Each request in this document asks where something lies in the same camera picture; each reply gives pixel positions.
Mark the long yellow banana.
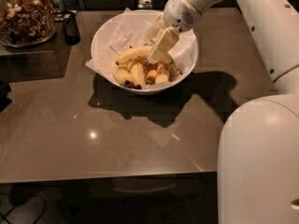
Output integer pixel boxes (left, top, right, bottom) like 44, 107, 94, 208
115, 45, 175, 66

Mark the black cable on floor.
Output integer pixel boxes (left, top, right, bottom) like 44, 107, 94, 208
0, 193, 47, 224

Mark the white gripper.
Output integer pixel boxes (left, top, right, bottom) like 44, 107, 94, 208
145, 0, 202, 63

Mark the small banana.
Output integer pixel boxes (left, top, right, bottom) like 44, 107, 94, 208
114, 69, 133, 87
130, 62, 145, 90
155, 63, 170, 84

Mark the small banana middle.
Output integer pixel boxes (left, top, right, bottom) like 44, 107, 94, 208
130, 62, 145, 90

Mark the small banana left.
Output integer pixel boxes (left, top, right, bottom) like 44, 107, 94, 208
114, 69, 133, 87

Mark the small banana right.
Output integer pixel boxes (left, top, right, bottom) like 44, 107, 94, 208
155, 63, 170, 84

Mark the orange fruit piece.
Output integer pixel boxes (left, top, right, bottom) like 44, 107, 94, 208
145, 63, 157, 85

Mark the white bowl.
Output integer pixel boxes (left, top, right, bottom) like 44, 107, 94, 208
90, 9, 200, 96

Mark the white paper liner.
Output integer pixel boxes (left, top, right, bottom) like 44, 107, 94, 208
85, 7, 196, 91

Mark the black box on table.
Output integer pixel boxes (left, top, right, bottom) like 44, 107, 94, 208
0, 23, 71, 82

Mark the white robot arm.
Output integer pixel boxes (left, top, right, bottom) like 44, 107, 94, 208
148, 0, 299, 224

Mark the small black device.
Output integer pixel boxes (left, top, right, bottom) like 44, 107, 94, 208
54, 11, 80, 46

